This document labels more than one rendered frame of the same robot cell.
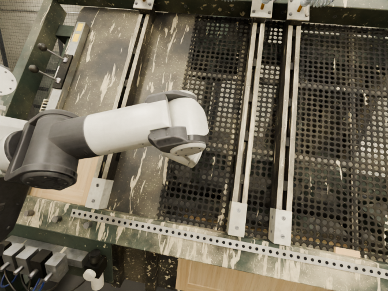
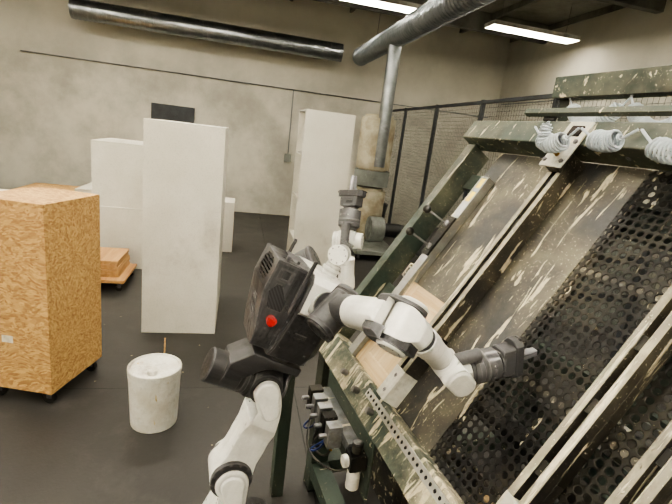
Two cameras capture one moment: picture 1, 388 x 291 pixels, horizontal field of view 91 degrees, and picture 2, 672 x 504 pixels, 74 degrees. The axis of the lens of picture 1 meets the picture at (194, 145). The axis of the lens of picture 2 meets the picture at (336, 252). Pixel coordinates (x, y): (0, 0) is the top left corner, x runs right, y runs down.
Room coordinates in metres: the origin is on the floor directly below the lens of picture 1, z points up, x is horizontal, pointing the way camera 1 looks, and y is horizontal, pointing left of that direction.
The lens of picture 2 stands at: (-0.18, -0.77, 1.79)
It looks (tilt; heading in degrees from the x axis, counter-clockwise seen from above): 14 degrees down; 64
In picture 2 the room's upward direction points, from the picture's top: 7 degrees clockwise
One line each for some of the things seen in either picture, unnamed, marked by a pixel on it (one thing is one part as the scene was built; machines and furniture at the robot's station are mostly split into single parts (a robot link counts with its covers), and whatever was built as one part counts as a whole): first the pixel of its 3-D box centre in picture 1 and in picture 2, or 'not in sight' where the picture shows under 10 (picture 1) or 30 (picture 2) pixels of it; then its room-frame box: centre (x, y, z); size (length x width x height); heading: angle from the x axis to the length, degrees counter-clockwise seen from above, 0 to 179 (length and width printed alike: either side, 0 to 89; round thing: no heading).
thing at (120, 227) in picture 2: not in sight; (125, 230); (-0.15, 5.17, 0.36); 0.80 x 0.58 x 0.72; 77
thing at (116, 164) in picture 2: not in sight; (128, 172); (-0.12, 5.20, 1.08); 0.80 x 0.58 x 0.72; 77
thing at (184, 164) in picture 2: not in sight; (188, 223); (0.35, 3.36, 0.88); 0.90 x 0.60 x 1.75; 77
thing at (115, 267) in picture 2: not in sight; (105, 268); (-0.35, 4.30, 0.15); 0.61 x 0.51 x 0.31; 77
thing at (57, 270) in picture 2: not in sight; (44, 293); (-0.62, 2.34, 0.63); 0.50 x 0.42 x 1.25; 60
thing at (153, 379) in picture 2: not in sight; (154, 384); (-0.01, 1.77, 0.24); 0.32 x 0.30 x 0.47; 77
